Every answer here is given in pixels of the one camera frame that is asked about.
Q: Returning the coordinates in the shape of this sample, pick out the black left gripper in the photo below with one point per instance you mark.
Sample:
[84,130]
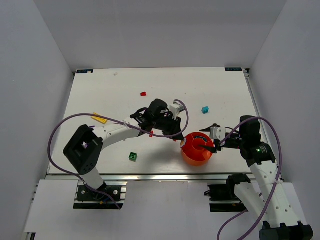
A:
[172,124]

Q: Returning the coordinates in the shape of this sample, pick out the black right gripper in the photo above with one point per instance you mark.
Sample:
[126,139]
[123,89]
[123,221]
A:
[217,141]

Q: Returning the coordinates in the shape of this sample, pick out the red flower-print oval lego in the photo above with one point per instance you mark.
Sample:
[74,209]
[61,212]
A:
[183,143]

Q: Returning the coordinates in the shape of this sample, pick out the orange divided round container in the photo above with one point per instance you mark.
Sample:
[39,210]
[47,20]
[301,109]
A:
[192,154]

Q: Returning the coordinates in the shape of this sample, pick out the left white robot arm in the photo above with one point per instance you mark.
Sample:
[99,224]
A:
[84,148]

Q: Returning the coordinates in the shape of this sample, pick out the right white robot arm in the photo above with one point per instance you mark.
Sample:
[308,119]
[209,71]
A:
[275,216]

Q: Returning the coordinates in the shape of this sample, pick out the small cyan lego brick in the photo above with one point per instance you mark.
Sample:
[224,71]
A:
[205,110]

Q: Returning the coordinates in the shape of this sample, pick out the green lego brick near front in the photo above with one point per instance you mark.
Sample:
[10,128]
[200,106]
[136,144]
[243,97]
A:
[133,157]

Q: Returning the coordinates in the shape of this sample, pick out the blue label sticker right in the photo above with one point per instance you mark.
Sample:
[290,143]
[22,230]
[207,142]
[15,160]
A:
[233,69]

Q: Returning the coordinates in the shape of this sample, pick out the blue label sticker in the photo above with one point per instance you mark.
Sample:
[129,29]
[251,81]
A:
[233,69]
[84,71]

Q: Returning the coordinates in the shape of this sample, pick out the yellow long flat lego plate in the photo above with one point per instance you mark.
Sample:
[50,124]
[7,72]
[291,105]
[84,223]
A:
[95,116]

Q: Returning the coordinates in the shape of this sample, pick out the blue label sticker left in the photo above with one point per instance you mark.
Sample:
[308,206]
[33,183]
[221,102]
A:
[84,71]

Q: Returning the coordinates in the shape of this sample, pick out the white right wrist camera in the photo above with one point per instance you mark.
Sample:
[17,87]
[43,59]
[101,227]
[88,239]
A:
[217,133]

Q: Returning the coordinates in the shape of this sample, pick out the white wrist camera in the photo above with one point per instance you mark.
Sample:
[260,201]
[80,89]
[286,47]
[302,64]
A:
[217,133]
[176,108]

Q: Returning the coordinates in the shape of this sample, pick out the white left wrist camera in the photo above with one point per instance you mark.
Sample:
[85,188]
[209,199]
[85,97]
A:
[176,108]

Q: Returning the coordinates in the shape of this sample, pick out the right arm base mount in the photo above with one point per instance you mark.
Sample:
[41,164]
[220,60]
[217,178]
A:
[222,201]

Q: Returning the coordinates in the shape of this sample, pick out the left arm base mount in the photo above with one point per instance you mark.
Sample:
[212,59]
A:
[86,199]

